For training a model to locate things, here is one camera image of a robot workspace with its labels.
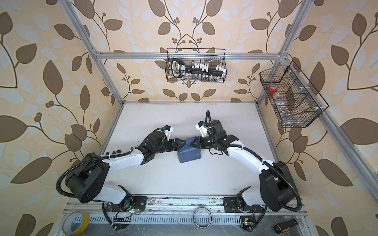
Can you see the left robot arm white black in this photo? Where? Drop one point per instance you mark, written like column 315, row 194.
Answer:
column 86, row 181

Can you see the orange black screwdriver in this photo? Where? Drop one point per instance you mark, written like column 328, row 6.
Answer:
column 285, row 226

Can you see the wall wire basket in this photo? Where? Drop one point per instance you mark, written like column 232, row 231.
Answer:
column 212, row 56
column 298, row 102

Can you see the back wall wire basket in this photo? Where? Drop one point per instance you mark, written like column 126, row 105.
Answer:
column 212, row 56

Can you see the red capped plastic bottle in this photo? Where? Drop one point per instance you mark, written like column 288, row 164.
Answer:
column 272, row 89

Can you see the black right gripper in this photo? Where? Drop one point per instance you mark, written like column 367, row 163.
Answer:
column 199, row 139

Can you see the black tool set in basket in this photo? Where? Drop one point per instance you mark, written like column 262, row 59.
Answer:
column 179, row 69

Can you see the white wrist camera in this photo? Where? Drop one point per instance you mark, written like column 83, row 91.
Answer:
column 203, row 128
column 167, row 130

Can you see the blue wrapping paper sheet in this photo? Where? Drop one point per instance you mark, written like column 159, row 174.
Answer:
column 188, row 153

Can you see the right wall wire basket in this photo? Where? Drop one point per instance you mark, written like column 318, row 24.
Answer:
column 298, row 102

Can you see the yellow tape roll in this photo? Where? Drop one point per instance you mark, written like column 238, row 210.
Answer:
column 76, row 223

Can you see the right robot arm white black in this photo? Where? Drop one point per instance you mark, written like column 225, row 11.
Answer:
column 277, row 189

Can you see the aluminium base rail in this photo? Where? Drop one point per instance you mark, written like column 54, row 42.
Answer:
column 182, row 204

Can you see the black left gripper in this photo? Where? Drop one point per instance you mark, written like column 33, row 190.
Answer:
column 176, row 146

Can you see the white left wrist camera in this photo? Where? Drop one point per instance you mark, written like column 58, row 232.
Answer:
column 167, row 130

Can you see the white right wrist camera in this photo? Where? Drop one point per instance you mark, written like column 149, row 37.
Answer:
column 203, row 128

